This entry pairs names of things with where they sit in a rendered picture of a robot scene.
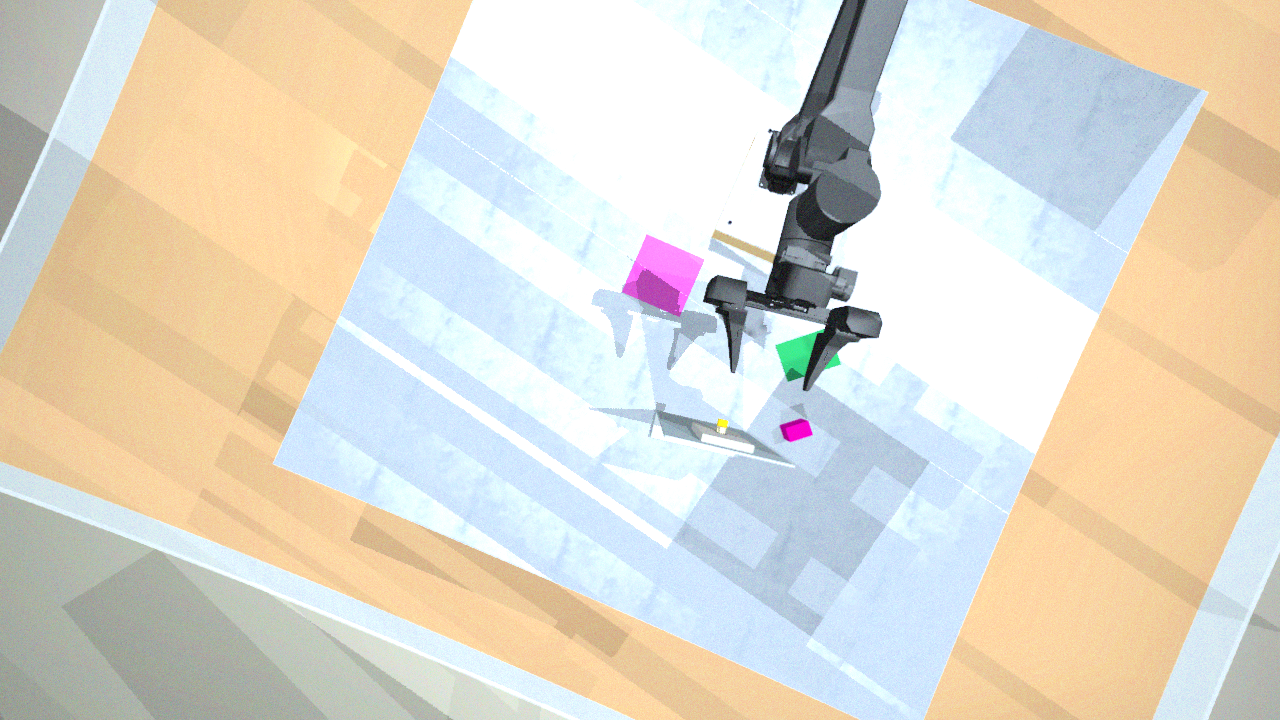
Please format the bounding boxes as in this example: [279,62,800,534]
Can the magenta block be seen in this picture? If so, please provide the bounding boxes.
[780,418,813,442]

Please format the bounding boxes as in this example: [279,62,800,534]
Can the light grey panel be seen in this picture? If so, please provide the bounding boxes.
[650,410,795,468]

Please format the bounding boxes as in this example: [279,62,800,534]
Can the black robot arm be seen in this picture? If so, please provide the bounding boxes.
[759,0,908,307]

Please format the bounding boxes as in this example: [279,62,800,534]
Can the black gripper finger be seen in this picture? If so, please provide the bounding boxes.
[716,305,748,373]
[803,332,861,391]

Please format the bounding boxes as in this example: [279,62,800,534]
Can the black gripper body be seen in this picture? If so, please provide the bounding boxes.
[703,240,883,340]

